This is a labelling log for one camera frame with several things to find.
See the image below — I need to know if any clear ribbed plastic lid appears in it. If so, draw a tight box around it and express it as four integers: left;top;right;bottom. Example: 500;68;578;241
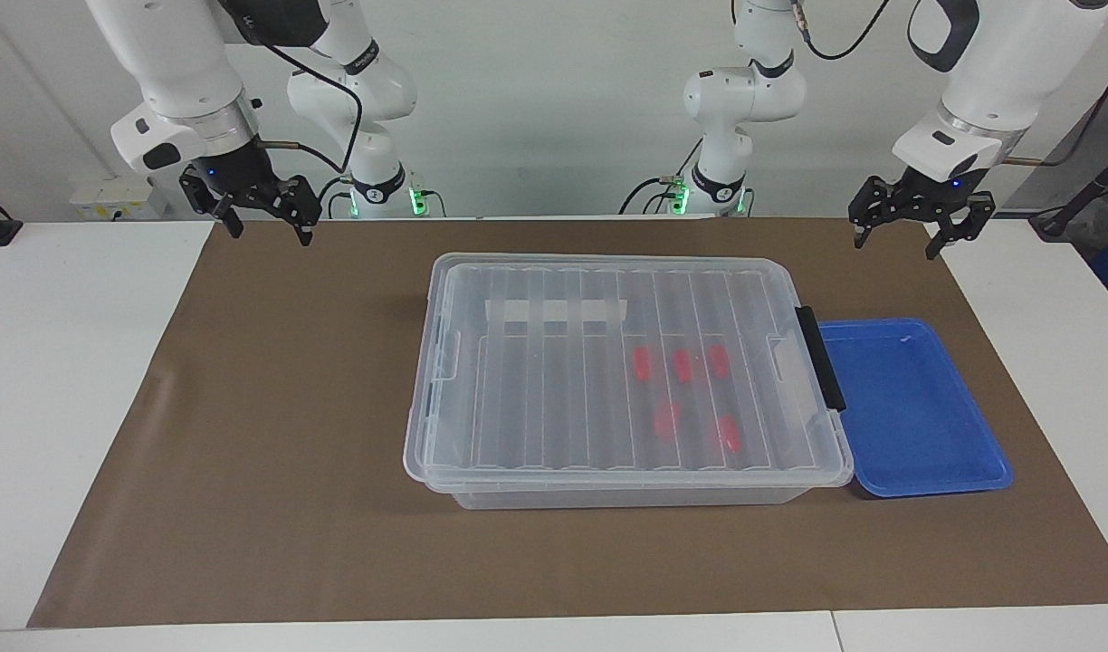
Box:
403;252;855;494

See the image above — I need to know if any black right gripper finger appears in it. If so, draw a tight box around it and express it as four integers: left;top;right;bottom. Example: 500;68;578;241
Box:
179;170;245;240
272;176;323;247

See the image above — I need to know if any white wall socket box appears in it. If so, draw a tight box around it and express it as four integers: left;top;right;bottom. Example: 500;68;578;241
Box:
70;175;168;221

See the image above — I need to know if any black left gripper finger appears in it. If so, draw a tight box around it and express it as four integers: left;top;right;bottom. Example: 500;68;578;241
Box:
848;177;892;250
925;192;997;262

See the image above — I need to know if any brown table mat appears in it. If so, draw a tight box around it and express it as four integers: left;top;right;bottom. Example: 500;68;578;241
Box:
26;216;1108;629

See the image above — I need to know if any blue plastic tray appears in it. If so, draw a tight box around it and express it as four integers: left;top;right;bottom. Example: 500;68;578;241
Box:
817;317;1015;499

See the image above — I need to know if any black box latch handle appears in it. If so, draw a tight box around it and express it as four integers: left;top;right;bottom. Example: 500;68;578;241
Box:
795;306;847;414

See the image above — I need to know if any clear plastic storage box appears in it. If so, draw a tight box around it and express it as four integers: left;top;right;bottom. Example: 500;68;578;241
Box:
425;254;855;510

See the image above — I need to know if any black base cable bundle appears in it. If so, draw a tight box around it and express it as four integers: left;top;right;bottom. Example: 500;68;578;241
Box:
619;136;704;216

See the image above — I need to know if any black stand leg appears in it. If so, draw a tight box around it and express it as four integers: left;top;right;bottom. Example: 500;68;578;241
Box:
1029;145;1108;238

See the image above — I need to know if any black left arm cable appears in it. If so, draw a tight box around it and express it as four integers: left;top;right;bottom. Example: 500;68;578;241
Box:
789;0;1108;168

